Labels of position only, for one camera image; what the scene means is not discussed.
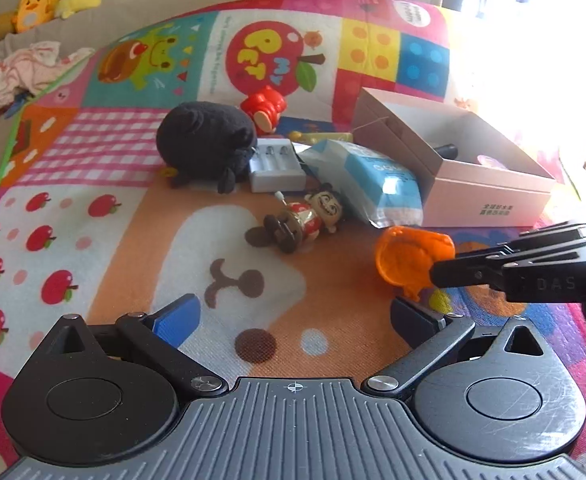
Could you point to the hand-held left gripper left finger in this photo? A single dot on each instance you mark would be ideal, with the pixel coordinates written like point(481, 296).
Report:
point(178, 321)

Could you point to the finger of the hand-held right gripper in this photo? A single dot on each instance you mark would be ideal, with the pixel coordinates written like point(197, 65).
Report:
point(568, 234)
point(465, 272)

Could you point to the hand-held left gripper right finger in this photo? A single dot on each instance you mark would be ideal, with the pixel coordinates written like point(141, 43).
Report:
point(413, 321)

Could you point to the orange plastic toy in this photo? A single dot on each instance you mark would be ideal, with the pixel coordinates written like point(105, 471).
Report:
point(408, 255)

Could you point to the pink cardboard box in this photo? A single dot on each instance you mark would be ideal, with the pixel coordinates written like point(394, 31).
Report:
point(483, 195)

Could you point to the blue white tissue packet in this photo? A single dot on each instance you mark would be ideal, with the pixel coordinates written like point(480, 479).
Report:
point(373, 180)

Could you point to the brown red wind-up figure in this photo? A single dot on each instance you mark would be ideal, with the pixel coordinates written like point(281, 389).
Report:
point(303, 217)

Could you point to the white battery charger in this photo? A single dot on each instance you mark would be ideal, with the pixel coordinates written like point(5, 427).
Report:
point(275, 176)

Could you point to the black plush toy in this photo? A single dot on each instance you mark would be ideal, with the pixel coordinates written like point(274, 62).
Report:
point(203, 135)

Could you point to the colourful cartoon play mat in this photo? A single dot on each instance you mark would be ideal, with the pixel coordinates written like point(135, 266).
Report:
point(123, 240)

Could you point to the small pink object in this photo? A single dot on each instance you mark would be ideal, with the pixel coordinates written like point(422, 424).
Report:
point(488, 160)

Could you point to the small black object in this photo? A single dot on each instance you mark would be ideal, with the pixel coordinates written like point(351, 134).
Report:
point(447, 152)

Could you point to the white pink crumpled cloth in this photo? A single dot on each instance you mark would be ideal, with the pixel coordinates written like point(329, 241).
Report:
point(23, 67)

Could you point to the pale yellow plush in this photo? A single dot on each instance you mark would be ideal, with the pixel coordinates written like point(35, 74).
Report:
point(78, 1)

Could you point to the orange striped yellow plush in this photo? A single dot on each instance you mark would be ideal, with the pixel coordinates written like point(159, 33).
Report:
point(35, 5)

